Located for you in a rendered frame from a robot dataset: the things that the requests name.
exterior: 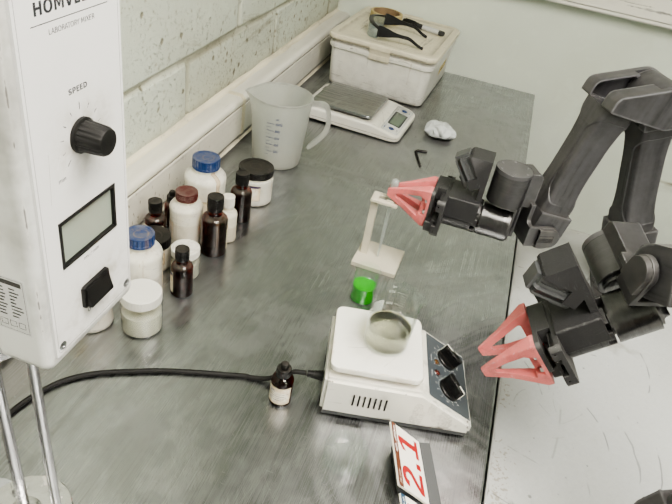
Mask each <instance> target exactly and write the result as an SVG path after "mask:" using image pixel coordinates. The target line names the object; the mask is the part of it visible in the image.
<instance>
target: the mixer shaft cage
mask: <svg viewBox="0 0 672 504"><path fill-rule="evenodd" d="M25 363H26V362H25ZM26 368H27V374H28V379H29V385H30V391H31V396H32V402H33V407H34V413H35V418H36V424H37V429H38V435H39V440H40V446H41V451H42V457H43V462H44V468H45V473H46V476H42V475H33V476H26V477H24V474H23V470H22V465H21V460H20V456H19V451H18V446H17V442H16V437H15V432H14V428H13V423H12V418H11V414H10V409H9V404H8V400H7V395H6V390H5V386H4V381H3V376H2V372H1V361H0V431H1V435H2V440H3V444H4V448H5V452H6V457H7V461H8V465H9V470H10V474H11V478H12V481H11V482H9V483H7V484H5V485H3V486H2V487H0V504H73V500H72V496H71V493H70V491H69V490H68V488H67V487H66V486H65V485H64V484H63V483H62V482H60V481H59V480H57V474H56V468H55V462H54V456H53V450H52V444H51V438H50V432H49V426H48V419H47V413H46V407H45V401H44V395H43V389H42V383H41V377H40V371H39V367H37V366H34V365H31V364H29V363H26Z"/></svg>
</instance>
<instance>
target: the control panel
mask: <svg viewBox="0 0 672 504"><path fill-rule="evenodd" d="M426 343H427V361H428V379H429V393H430V395H431V396H432V397H434V398H435V399H437V400H438V401H440V402H441V403H443V404H444V405H446V406H447V407H449V408H450V409H452V410H453V411H455V412H456V413H458V414H459V415H461V416H462V417H464V418H466V419H467V420H469V421H470V417H469V409H468V401H467V392H466V384H465V375H464V367H463V359H462V357H460V356H459V355H458V357H459V358H460V359H461V360H462V364H460V365H459V366H458V367H456V368H455V369H453V370H448V369H447V368H445V367H444V366H443V365H442V364H441V362H440V360H439V358H438V351H439V350H441V348H443V347H444V346H445V345H443V344H442V343H440V342H439V341H437V340H436V339H435V338H433V337H432V336H430V335H429V334H427V333H426ZM435 359H437V360H438V361H439V364H436V362H435ZM435 370H438V371H439V372H440V375H437V374H436V372H435ZM451 373H452V374H454V375H455V377H456V379H457V380H458V382H459V384H460V385H461V387H462V389H463V390H464V392H465V395H464V396H463V397H461V398H460V399H457V400H456V401H451V400H449V399H448V398H447V397H446V396H445V395H444V394H443V392H442V390H441V388H440V381H441V380H442V379H444V378H445V377H447V376H448V375H449V374H451Z"/></svg>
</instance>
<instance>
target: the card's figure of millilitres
mask: <svg viewBox="0 0 672 504"><path fill-rule="evenodd" d="M396 432H397V439H398V446H399V454H400V461H401V468H402V475H403V482H404V486H406V487H407V488H409V489H410V490H412V491H413V492H414V493H416V494H417V495H419V496H420V497H422V498H423V499H424V500H426V501H427V499H426V493H425V487H424V481H423V475H422V469H421V464H420V458H419V452H418V446H417V441H415V440H414V439H413V438H412V437H410V436H409V435H408V434H406V433H405V432H404V431H402V430H401V429H400V428H398V427H397V426H396Z"/></svg>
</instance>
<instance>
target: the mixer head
mask: <svg viewBox="0 0 672 504"><path fill-rule="evenodd" d="M130 285H131V275H130V250H129V226H128V201H127V177H126V152H125V128H124V103H123V79H122V54H121V30H120V5H119V0H0V361H3V360H6V359H9V358H11V357H12V358H15V359H18V360H20V361H23V362H26V363H29V364H31V365H34V366H37V367H39V368H42V369H50V368H53V367H54V366H56V365H57V364H58V363H59V362H60V361H61V360H62V359H63V357H64V356H65V355H66V354H67V353H68V352H69V351H70V350H71V349H72V348H73V347H74V346H75V345H76V344H77V343H78V342H79V341H80V340H81V339H82V338H83V337H84V336H85V335H86V334H87V333H88V332H89V331H90V330H91V329H92V328H93V327H94V326H95V325H96V324H97V323H98V322H99V321H100V320H101V319H102V318H103V317H104V316H105V315H106V314H107V313H108V311H109V310H110V309H111V308H112V307H113V306H114V305H115V304H116V303H117V302H118V301H119V300H120V299H121V298H122V297H123V296H124V295H125V294H126V293H127V292H128V291H129V288H130Z"/></svg>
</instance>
